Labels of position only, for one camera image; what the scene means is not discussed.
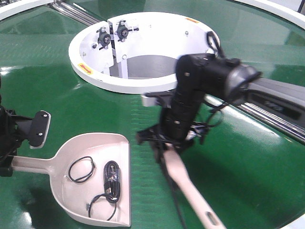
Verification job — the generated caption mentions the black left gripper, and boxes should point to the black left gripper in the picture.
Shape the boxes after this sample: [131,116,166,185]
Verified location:
[0,107,32,177]

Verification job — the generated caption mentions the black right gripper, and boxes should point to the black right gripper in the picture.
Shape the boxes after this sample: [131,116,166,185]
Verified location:
[136,124,205,153]

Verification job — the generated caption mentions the pink plastic dustpan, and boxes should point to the pink plastic dustpan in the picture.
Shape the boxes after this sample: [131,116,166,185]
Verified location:
[12,133,132,227]

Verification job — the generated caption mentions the black wire loop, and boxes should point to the black wire loop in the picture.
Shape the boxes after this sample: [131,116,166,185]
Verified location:
[68,156,97,184]

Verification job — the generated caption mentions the pink hand broom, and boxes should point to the pink hand broom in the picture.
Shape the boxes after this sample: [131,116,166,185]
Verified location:
[163,143,225,229]

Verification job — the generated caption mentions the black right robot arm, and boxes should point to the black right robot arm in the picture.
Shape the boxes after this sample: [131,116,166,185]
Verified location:
[136,53,305,151]

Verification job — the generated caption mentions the steel conveyor rollers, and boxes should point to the steel conveyor rollers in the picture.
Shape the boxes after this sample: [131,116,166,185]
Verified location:
[48,0,101,26]

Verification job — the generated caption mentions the dark green bearing block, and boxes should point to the dark green bearing block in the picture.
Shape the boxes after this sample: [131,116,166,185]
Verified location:
[97,27,111,50]
[114,21,139,42]

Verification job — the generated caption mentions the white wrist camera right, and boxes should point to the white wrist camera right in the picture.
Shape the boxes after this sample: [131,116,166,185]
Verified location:
[141,92,174,107]

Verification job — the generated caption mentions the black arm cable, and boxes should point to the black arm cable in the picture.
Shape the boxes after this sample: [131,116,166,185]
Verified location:
[206,31,226,59]

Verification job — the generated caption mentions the white inner conveyor ring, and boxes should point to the white inner conveyor ring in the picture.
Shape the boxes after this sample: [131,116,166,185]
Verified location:
[68,11,221,94]

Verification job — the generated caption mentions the white outer rail segment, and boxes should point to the white outer rail segment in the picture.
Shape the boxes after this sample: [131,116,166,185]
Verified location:
[0,0,54,20]

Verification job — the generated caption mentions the white outer conveyor rail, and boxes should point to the white outer conveyor rail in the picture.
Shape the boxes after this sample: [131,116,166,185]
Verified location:
[235,0,305,29]

